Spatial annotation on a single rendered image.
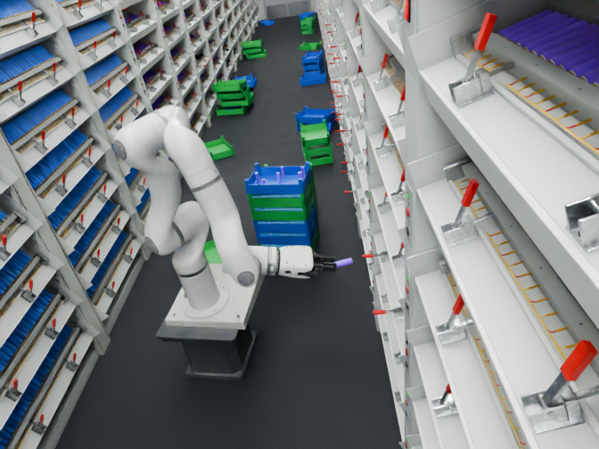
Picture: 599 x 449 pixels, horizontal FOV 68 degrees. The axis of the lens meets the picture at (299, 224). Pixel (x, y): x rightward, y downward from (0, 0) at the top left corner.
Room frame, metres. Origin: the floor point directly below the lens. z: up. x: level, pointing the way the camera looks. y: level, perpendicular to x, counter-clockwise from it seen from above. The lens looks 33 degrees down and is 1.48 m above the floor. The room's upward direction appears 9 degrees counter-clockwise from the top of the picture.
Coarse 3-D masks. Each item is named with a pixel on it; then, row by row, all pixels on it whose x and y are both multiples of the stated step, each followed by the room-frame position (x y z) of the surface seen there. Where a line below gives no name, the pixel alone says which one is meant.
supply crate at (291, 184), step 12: (264, 168) 2.20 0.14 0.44; (276, 168) 2.18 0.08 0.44; (288, 168) 2.16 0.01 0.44; (300, 168) 2.14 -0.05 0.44; (252, 180) 2.12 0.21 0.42; (276, 180) 2.12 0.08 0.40; (288, 180) 2.10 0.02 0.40; (300, 180) 1.94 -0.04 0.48; (252, 192) 2.01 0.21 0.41; (264, 192) 1.99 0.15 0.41; (276, 192) 1.97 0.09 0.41; (288, 192) 1.96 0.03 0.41; (300, 192) 1.94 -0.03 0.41
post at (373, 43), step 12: (360, 0) 1.39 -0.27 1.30; (372, 36) 1.34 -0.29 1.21; (372, 48) 1.34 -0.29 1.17; (384, 48) 1.34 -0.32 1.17; (372, 96) 1.34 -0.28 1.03; (372, 108) 1.34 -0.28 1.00; (372, 156) 1.34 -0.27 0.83; (372, 168) 1.34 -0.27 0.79; (372, 204) 1.34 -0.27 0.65; (372, 216) 1.34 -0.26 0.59; (372, 264) 1.42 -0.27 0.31
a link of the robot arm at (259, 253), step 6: (252, 246) 1.07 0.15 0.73; (258, 246) 1.08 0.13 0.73; (252, 252) 1.04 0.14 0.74; (258, 252) 1.04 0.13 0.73; (264, 252) 1.04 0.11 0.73; (258, 258) 1.02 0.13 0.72; (264, 258) 1.03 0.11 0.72; (222, 264) 1.02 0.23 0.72; (264, 264) 1.02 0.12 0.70; (222, 270) 1.03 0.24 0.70; (264, 270) 1.01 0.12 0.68
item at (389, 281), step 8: (368, 224) 1.34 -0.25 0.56; (376, 224) 1.34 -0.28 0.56; (376, 232) 1.34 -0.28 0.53; (376, 240) 1.30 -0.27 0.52; (384, 240) 1.28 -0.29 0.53; (376, 248) 1.25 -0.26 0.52; (384, 248) 1.24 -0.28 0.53; (384, 264) 1.16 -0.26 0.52; (384, 272) 1.12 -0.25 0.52; (392, 272) 1.10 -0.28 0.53; (384, 280) 1.08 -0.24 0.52; (392, 280) 1.07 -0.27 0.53; (392, 288) 1.03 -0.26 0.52; (392, 296) 1.00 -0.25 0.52; (392, 304) 0.97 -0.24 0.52; (400, 320) 0.90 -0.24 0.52; (400, 328) 0.87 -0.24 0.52; (400, 336) 0.84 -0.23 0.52; (400, 344) 0.81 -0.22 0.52; (400, 360) 0.74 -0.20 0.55
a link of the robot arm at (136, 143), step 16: (128, 128) 1.18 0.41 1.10; (144, 128) 1.18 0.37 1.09; (160, 128) 1.20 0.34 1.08; (128, 144) 1.14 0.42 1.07; (144, 144) 1.16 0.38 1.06; (160, 144) 1.19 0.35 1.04; (128, 160) 1.14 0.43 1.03; (144, 160) 1.16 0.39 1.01; (160, 160) 1.23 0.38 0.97; (160, 176) 1.20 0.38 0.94; (176, 176) 1.25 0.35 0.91; (160, 192) 1.22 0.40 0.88; (176, 192) 1.25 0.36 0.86; (160, 208) 1.23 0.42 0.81; (176, 208) 1.25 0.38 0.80; (160, 224) 1.23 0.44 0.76; (160, 240) 1.22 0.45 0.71; (176, 240) 1.25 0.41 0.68
